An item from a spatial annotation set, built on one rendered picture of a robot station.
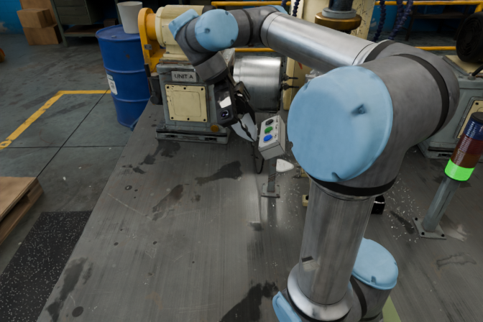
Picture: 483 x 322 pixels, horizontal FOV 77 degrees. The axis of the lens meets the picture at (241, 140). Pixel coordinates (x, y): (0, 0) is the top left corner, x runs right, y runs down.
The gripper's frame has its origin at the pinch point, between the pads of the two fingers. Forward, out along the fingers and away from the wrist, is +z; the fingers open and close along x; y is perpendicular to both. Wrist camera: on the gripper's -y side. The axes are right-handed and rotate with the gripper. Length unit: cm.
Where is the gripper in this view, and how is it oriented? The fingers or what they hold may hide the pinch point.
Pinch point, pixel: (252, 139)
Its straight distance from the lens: 82.6
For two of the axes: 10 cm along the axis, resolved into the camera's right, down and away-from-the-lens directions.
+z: 4.9, 7.6, 4.3
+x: -8.6, 3.5, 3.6
